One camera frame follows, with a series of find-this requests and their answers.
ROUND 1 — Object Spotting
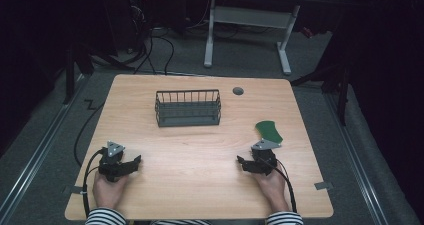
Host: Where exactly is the dark grey wire basket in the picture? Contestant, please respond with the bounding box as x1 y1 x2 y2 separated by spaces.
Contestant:
154 89 222 128

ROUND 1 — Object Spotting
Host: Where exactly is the bundle of black floor cables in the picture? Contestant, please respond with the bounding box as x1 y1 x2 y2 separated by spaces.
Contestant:
128 26 176 76

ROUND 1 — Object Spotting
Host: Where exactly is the person's right hand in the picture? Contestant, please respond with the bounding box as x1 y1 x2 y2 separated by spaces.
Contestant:
254 167 292 213

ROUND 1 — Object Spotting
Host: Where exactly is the metal floor rail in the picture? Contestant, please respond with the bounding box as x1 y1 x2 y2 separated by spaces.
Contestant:
0 74 88 217
323 90 390 225

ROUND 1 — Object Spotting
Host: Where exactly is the person's striped torso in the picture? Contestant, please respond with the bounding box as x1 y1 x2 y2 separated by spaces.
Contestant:
149 219 213 225

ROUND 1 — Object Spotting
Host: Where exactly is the black floor cable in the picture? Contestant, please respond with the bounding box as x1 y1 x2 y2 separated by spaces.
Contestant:
73 99 106 168

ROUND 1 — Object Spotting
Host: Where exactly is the green flat plastic piece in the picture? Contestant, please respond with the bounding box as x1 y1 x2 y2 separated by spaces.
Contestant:
254 120 284 145

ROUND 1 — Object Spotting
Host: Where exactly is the white-framed wooden desk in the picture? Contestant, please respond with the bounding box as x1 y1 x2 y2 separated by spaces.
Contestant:
203 0 344 76

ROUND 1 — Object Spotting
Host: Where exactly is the person's left hand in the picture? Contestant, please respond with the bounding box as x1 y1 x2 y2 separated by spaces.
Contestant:
92 170 130 210

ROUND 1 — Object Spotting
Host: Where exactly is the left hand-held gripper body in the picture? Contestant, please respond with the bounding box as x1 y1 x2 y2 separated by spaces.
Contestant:
97 140 126 183

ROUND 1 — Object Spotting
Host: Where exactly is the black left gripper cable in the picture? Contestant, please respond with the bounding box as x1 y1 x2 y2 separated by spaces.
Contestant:
81 147 107 219

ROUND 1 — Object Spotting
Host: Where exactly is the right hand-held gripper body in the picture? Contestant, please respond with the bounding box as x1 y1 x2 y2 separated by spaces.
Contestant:
250 138 283 177

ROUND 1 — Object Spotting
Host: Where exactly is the small red object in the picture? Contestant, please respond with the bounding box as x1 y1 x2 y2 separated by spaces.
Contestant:
300 26 315 40

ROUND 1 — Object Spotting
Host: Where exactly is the grey tape piece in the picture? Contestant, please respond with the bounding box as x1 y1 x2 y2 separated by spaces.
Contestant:
62 184 84 196
313 181 335 191

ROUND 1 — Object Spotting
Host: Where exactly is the black metal stand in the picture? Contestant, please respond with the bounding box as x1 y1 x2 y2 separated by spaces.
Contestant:
61 41 135 106
289 59 352 127

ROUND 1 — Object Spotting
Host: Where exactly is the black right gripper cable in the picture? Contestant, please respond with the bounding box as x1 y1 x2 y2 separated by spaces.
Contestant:
263 157 298 214

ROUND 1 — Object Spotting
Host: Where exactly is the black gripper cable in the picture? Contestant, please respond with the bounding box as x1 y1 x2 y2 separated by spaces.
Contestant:
81 147 107 219
263 157 298 214

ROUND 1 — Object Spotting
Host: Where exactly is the dark computer tower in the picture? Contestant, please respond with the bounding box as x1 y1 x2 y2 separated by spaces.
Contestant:
128 0 153 53

